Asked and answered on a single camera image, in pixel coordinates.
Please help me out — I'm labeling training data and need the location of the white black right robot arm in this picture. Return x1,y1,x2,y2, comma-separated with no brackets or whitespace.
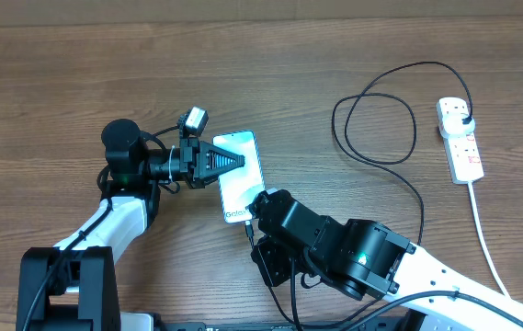
248,189,523,330

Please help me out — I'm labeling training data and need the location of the white power strip cord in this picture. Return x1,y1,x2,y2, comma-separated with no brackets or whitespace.
466,181,513,298

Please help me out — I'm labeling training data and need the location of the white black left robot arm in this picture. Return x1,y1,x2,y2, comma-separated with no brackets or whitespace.
16,119,245,330

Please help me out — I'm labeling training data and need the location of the white charger plug adapter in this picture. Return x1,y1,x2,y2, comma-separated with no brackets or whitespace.
439,113,475,139

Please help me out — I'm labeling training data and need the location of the white power strip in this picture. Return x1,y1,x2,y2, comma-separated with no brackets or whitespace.
436,97,484,184

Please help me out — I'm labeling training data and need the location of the Samsung Galaxy smartphone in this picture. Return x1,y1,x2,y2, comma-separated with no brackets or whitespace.
212,131,265,223

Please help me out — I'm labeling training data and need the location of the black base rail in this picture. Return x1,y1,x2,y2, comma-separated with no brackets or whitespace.
153,317,414,331

